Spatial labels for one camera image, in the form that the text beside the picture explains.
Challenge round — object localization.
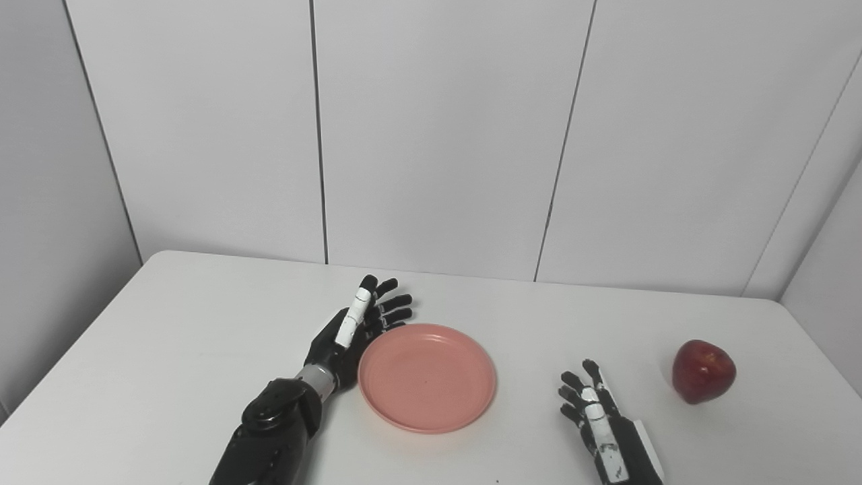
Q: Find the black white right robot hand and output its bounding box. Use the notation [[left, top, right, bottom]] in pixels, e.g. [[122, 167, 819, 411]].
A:
[[557, 359, 667, 485]]

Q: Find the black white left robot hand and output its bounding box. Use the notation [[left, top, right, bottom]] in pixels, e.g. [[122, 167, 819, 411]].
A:
[[302, 274, 414, 393]]

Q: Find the pink round plate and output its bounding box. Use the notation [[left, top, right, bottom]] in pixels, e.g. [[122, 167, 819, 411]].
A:
[[358, 323, 498, 434]]

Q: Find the red apple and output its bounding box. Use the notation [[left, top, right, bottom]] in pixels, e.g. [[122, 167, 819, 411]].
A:
[[671, 339, 737, 406]]

